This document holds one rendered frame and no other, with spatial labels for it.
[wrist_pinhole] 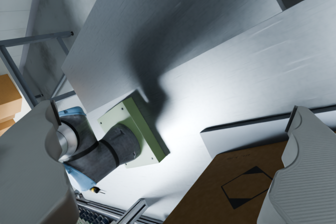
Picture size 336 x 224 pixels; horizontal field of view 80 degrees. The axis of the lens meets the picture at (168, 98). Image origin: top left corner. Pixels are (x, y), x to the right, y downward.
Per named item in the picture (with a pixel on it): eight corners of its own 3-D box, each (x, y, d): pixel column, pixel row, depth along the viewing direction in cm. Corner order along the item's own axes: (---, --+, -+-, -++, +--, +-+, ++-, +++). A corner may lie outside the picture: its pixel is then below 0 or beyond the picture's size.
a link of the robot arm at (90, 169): (103, 168, 76) (69, 193, 67) (88, 136, 73) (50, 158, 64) (121, 172, 68) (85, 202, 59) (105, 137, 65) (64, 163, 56)
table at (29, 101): (61, 129, 391) (15, 151, 336) (40, 93, 390) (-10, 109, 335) (106, 85, 234) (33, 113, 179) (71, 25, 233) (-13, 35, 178)
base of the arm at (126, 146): (126, 158, 84) (106, 174, 77) (108, 127, 82) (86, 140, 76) (146, 156, 73) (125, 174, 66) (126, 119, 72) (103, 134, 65)
